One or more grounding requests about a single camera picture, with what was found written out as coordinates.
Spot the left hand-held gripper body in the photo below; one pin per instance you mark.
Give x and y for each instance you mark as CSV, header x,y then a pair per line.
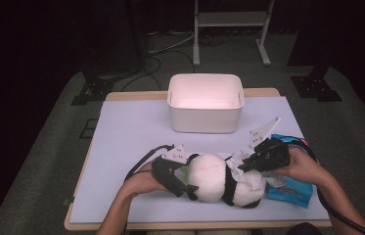
x,y
163,169

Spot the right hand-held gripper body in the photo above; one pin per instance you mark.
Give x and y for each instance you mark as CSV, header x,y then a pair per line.
x,y
273,155

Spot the panda plush toy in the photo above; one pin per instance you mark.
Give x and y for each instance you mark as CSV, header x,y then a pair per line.
x,y
207,178

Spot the blue wet wipes packet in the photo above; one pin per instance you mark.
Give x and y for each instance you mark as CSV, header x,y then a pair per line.
x,y
289,194

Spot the white plastic storage bin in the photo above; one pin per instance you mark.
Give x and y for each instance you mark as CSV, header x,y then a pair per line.
x,y
203,120

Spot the person's left hand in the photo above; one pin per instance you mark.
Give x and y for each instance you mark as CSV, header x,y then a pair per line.
x,y
141,182

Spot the person's right hand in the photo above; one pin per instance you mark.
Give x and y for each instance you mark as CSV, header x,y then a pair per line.
x,y
300,168

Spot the pale lavender table mat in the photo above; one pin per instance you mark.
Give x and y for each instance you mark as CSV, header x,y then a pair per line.
x,y
131,124

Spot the dark round object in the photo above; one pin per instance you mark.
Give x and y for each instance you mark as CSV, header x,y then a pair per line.
x,y
302,229

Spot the wooden table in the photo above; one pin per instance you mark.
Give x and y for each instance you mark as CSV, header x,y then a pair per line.
x,y
137,95

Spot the black stand base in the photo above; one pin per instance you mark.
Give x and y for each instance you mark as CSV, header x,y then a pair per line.
x,y
93,89
317,88

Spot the white metal stand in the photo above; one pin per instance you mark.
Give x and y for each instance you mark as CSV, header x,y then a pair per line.
x,y
229,19

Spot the black floor socket frame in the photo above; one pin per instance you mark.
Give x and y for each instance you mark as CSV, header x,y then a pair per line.
x,y
88,128

